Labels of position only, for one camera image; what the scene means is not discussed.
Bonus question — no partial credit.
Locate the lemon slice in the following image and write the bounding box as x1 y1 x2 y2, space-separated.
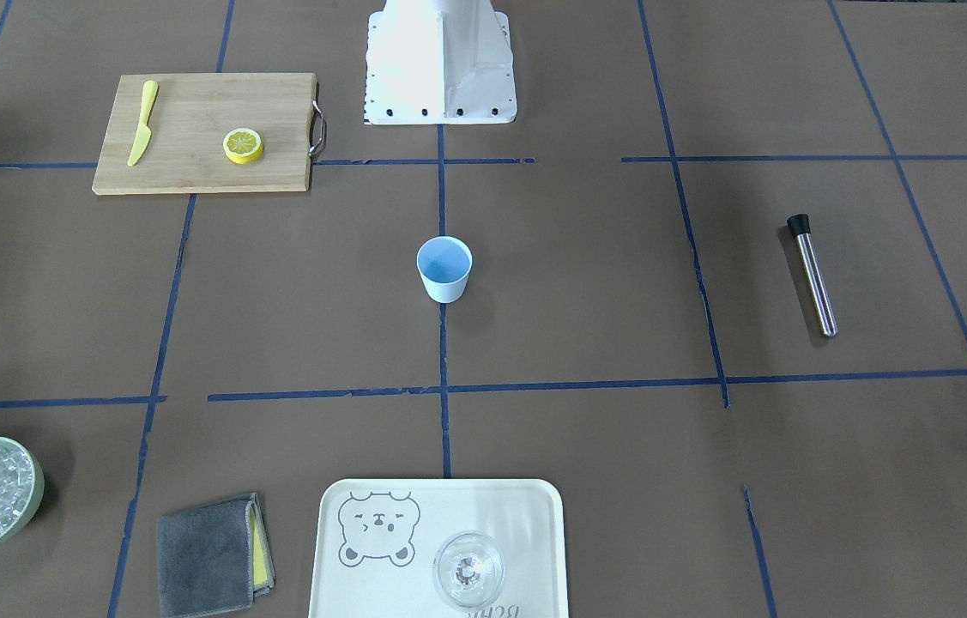
221 128 264 165

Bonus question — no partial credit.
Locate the steel muddler black tip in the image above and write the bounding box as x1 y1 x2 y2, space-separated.
786 214 839 339

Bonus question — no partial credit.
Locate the light blue cup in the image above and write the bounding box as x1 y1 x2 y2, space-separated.
415 235 473 304

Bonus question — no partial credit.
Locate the cream bear tray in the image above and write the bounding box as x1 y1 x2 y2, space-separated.
308 480 570 617

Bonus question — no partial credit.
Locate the clear wine glass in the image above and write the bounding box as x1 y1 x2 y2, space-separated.
432 530 505 611

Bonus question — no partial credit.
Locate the wooden cutting board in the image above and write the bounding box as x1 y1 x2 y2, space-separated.
92 73 317 196

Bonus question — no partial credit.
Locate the grey folded cloth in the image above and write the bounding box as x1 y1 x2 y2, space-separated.
156 493 275 617

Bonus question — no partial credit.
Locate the yellow plastic knife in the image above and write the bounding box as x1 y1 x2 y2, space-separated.
126 81 159 166

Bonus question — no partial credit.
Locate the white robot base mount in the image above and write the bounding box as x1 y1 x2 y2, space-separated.
363 1 518 126

